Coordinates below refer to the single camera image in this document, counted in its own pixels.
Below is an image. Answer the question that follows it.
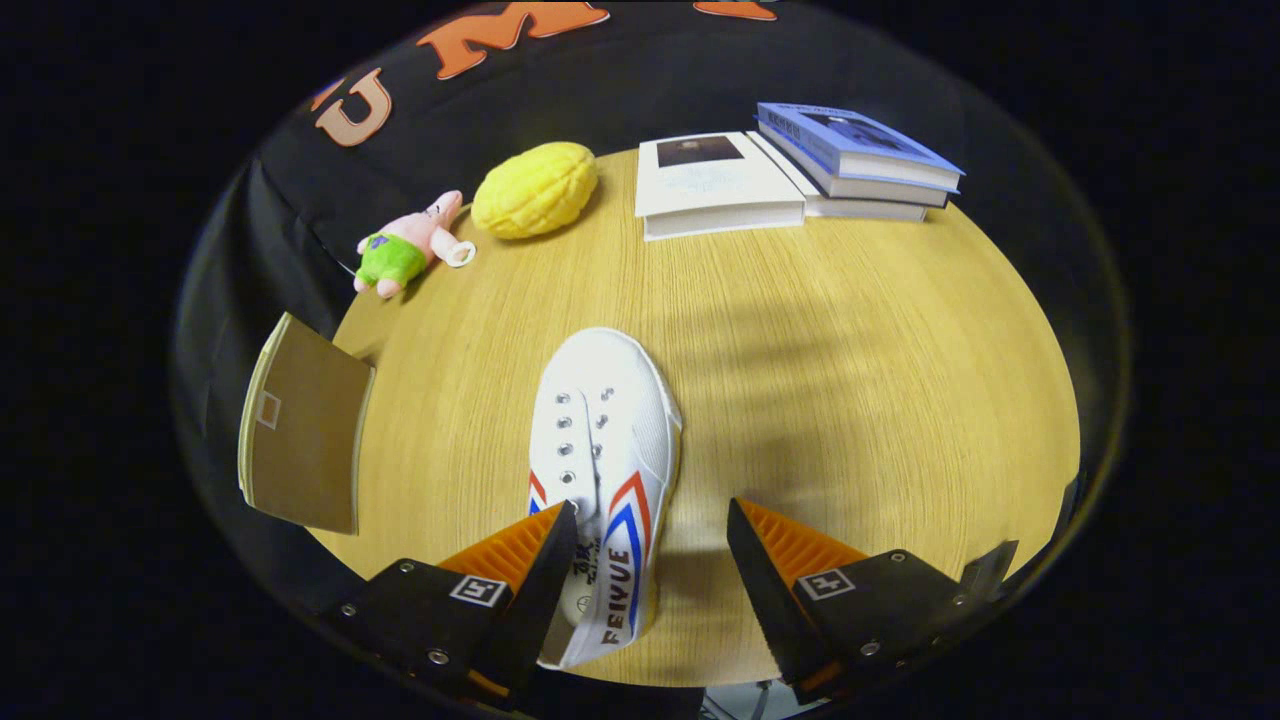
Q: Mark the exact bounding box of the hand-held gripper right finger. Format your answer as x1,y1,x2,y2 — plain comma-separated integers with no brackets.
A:
726,497,1001,706

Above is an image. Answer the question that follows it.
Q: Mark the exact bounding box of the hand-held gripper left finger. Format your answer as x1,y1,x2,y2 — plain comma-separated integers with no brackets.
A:
320,500,581,713

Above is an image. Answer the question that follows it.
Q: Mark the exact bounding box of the brown fabric storage box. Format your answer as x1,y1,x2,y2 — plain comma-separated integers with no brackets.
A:
237,311,378,537

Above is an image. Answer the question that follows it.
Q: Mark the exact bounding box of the yellow plush bread toy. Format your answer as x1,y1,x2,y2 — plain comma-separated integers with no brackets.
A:
470,141,601,241

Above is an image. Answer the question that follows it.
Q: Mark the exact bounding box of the white canvas shoe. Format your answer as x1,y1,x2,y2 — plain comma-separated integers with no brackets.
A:
527,327,685,671

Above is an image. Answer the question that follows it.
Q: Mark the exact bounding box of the white book with dark photo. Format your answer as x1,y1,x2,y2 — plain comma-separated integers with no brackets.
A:
634,131,808,243

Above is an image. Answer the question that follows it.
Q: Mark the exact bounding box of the blue cover book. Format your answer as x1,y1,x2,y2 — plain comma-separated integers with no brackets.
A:
755,101,967,210

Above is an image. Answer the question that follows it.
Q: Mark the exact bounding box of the pink plush star toy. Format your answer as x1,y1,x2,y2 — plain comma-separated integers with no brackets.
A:
353,190,478,300

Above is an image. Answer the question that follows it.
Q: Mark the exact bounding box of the plain white book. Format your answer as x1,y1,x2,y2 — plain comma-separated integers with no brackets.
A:
745,130,931,224

